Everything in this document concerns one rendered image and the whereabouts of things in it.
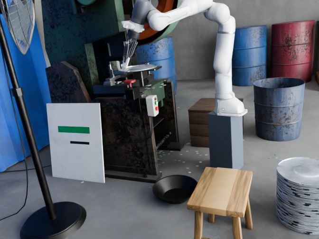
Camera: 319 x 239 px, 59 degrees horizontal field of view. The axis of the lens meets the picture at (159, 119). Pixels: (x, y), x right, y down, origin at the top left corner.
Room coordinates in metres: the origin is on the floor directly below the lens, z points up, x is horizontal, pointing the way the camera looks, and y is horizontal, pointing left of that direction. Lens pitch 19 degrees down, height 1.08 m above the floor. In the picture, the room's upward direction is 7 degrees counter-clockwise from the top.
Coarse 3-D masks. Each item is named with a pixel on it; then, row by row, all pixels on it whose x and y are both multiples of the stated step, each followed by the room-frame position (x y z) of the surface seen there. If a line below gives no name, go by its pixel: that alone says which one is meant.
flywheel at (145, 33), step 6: (162, 0) 2.44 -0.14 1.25; (168, 0) 2.38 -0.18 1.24; (174, 0) 2.37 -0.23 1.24; (162, 6) 2.44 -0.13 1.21; (168, 6) 2.38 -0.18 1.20; (174, 6) 2.40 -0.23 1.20; (162, 12) 2.44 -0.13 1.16; (144, 30) 2.49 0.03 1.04; (150, 30) 2.45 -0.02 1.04; (162, 30) 2.51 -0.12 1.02; (144, 36) 2.48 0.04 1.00; (150, 36) 2.46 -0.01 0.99
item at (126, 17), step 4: (124, 16) 2.16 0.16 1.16; (128, 16) 2.21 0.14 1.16; (112, 44) 2.14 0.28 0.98; (116, 44) 2.13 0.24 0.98; (120, 44) 2.12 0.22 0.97; (112, 48) 2.15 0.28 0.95; (116, 48) 2.13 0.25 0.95; (120, 48) 2.12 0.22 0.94; (136, 48) 2.17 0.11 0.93; (112, 52) 2.15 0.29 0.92; (116, 52) 2.13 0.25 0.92; (120, 52) 2.12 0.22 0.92; (136, 52) 2.19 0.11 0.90
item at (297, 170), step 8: (288, 160) 1.39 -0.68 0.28; (296, 160) 1.38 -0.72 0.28; (304, 160) 1.37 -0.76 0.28; (280, 168) 1.32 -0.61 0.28; (288, 168) 1.31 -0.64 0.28; (296, 168) 1.29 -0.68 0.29; (304, 168) 1.28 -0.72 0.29; (312, 168) 1.27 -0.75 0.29; (288, 176) 1.23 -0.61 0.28; (296, 176) 1.22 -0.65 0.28; (304, 176) 1.21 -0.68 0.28; (312, 176) 1.20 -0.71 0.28; (304, 184) 1.15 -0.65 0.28; (312, 184) 1.14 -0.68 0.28
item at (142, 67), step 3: (129, 66) 2.27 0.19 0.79; (132, 66) 2.28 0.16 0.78; (135, 66) 2.26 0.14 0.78; (138, 66) 2.20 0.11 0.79; (141, 66) 2.17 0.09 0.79; (144, 66) 2.15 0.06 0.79; (147, 66) 2.18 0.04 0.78; (150, 66) 2.16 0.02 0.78; (153, 66) 2.14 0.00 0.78; (156, 66) 2.12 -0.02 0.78; (120, 69) 2.19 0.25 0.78; (123, 69) 2.18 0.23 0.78; (126, 69) 2.16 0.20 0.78; (129, 69) 2.14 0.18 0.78; (132, 69) 2.10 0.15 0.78; (135, 69) 2.09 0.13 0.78; (138, 69) 2.08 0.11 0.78; (141, 69) 2.06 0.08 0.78; (144, 69) 2.02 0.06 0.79; (147, 69) 2.03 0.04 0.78
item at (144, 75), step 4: (152, 68) 2.06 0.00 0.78; (156, 68) 2.04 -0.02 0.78; (132, 72) 2.12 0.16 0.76; (136, 72) 2.10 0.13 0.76; (140, 72) 2.09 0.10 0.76; (144, 72) 2.13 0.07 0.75; (136, 76) 2.10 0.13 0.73; (140, 76) 2.09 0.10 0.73; (144, 76) 2.12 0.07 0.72; (140, 80) 2.09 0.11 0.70; (144, 80) 2.11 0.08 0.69; (148, 80) 2.15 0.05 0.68; (140, 84) 2.10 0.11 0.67; (144, 84) 2.10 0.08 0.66
